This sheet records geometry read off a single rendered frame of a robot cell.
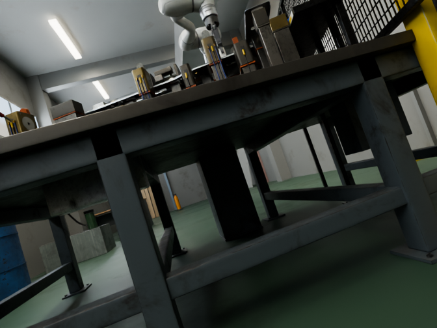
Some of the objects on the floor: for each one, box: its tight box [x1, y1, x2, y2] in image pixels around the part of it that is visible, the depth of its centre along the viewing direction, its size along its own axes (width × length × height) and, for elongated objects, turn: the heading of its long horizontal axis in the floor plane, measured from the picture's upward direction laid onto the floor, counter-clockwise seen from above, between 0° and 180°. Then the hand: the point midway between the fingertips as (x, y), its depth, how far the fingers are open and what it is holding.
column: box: [196, 147, 263, 241], centre depth 221 cm, size 31×31×66 cm
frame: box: [0, 46, 437, 328], centre depth 154 cm, size 256×161×66 cm, turn 22°
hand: (223, 54), depth 142 cm, fingers closed, pressing on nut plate
